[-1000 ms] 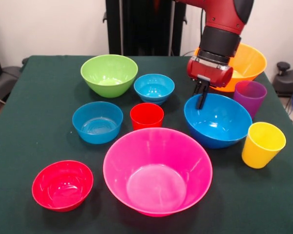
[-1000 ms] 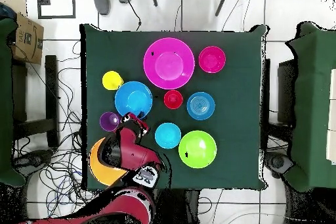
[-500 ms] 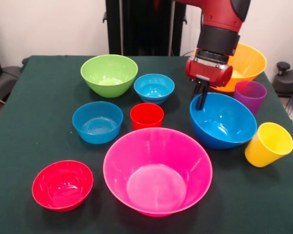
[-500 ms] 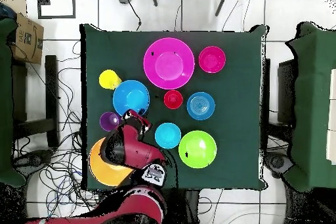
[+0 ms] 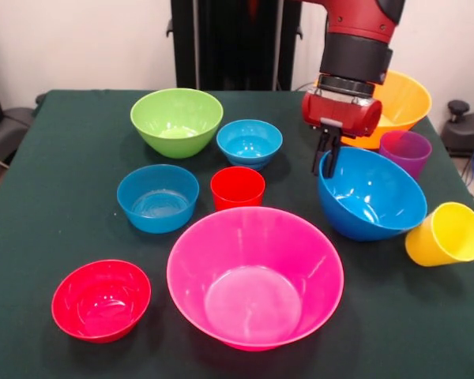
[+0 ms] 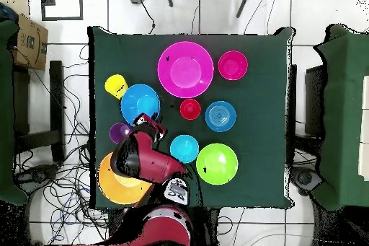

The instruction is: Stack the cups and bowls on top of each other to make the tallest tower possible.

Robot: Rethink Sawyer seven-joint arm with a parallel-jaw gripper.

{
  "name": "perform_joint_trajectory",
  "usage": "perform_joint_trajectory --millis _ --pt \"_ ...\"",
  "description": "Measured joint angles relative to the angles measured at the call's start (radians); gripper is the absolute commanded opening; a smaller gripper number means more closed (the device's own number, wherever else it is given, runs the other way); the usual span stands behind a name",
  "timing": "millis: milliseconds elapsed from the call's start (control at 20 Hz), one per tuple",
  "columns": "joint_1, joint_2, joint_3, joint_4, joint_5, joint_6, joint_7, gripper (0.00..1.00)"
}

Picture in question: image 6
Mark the large blue bowl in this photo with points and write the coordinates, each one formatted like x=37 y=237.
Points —
x=138 y=101

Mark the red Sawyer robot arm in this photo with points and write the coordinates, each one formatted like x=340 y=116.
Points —
x=150 y=162

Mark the small light blue bowl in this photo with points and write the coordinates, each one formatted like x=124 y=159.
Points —
x=184 y=149

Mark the red cup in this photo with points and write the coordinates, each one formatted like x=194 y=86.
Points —
x=190 y=109

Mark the purple cup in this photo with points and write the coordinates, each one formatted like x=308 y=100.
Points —
x=116 y=132

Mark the yellow cup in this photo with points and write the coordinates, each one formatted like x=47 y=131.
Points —
x=115 y=85

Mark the ribbed blue bowl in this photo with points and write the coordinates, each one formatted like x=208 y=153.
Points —
x=220 y=116

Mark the large pink bowl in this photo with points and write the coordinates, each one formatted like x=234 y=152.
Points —
x=185 y=69

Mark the green bowl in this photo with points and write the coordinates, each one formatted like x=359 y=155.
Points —
x=217 y=164

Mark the large orange bowl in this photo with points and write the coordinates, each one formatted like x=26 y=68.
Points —
x=115 y=191

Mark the small crimson bowl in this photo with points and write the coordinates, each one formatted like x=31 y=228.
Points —
x=233 y=65

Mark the dark green tablecloth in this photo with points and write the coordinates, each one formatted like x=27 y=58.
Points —
x=265 y=84

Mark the cardboard box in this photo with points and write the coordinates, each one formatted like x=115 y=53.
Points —
x=31 y=47

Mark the green clothed side table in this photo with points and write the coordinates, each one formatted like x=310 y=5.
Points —
x=343 y=84
x=5 y=113

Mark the black chair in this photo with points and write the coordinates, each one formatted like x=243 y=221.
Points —
x=314 y=98

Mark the black stool frame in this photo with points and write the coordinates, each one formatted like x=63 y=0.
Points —
x=56 y=98

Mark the black pedestal leg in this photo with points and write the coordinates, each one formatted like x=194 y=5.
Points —
x=37 y=174
x=305 y=178

